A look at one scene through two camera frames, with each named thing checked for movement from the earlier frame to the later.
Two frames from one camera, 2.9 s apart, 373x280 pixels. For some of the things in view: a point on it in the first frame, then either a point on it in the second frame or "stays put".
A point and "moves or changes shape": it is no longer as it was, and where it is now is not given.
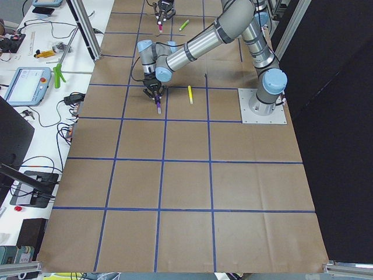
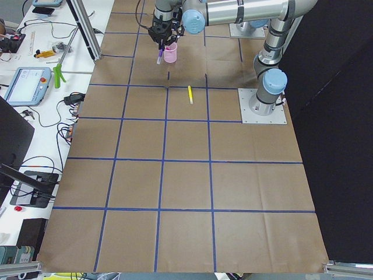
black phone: (43, 10) stays put
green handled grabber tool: (58, 71) stays put
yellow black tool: (44, 54) stays put
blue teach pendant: (28, 86) stays put
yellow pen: (190, 94) stays put
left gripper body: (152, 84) to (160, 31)
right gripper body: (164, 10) to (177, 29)
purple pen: (157, 100) moves or changes shape
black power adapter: (74, 98) stays put
